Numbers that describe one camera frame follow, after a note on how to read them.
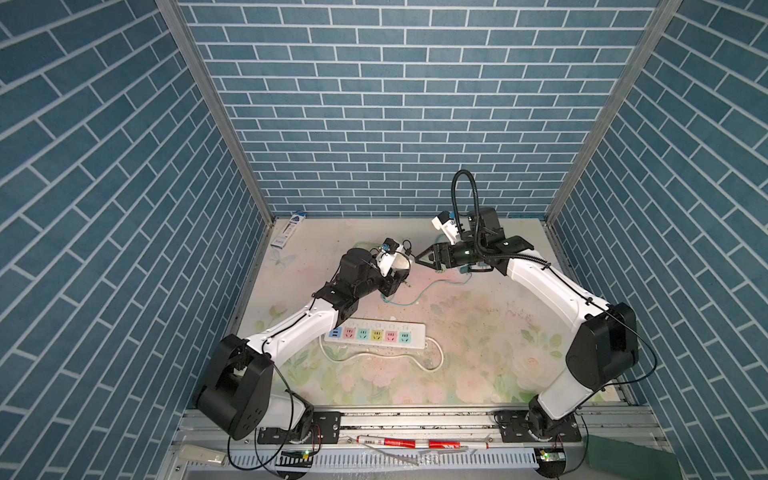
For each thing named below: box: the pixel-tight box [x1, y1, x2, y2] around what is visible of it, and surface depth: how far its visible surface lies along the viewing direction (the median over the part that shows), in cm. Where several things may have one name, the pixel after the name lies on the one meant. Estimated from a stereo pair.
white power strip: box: [324, 318, 427, 350], surface depth 88 cm
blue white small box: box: [270, 214, 305, 249], surface depth 118 cm
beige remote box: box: [179, 444, 228, 467], surface depth 69 cm
